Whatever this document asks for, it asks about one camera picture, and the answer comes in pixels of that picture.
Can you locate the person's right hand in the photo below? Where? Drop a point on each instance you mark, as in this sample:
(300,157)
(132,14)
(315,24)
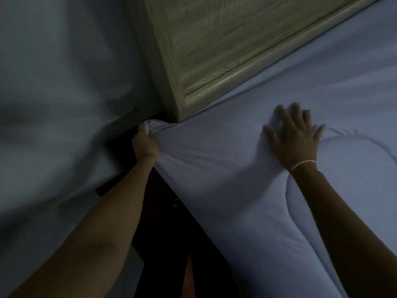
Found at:
(293,145)

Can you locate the person's left thumb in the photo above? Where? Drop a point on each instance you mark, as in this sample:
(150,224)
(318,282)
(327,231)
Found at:
(142,127)

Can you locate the person's left hand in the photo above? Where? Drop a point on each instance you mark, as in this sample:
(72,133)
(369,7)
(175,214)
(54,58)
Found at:
(144,145)

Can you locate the wooden headboard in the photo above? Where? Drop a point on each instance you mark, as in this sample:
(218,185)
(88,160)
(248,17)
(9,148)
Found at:
(223,46)

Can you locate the person's right thumb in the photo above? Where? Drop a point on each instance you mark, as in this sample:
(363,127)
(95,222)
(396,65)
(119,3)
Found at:
(270,135)

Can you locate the person's right little finger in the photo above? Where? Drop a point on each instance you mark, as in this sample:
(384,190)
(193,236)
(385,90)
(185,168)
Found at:
(319,131)

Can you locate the person's left forearm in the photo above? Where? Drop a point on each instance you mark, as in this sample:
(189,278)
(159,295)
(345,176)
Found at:
(102,226)

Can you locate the person's right forearm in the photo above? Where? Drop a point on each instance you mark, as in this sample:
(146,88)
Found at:
(350,232)

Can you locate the person's right middle finger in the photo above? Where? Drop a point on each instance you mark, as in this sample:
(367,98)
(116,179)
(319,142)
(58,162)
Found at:
(296,114)

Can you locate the light blue bed sheet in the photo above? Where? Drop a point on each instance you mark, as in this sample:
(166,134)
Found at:
(248,183)

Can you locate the dark trousers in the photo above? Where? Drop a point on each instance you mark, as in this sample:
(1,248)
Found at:
(167,232)

